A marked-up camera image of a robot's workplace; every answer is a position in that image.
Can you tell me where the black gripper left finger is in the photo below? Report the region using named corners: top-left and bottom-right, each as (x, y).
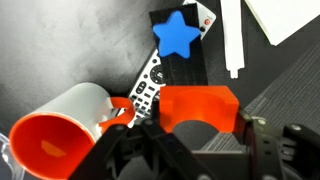
top-left (68, 101), bottom-right (214, 180)

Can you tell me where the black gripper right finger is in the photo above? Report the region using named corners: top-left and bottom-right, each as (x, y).
top-left (234, 110), bottom-right (320, 180)

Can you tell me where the orange printed plastic block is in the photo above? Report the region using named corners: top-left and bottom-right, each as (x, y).
top-left (158, 85), bottom-right (241, 135)

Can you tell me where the blue foam star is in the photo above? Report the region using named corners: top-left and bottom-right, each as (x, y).
top-left (152, 10), bottom-right (202, 60)

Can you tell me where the white mug orange interior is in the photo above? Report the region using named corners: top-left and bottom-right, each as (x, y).
top-left (8, 82), bottom-right (137, 180)

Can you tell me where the silver black remote control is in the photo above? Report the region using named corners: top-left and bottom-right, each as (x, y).
top-left (127, 0), bottom-right (218, 122)

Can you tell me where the white strip with orange tip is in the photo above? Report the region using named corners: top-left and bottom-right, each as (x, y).
top-left (219, 0), bottom-right (247, 80)

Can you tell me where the pale yellow sticky note pad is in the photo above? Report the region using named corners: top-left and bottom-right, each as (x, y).
top-left (244, 0), bottom-right (320, 47)

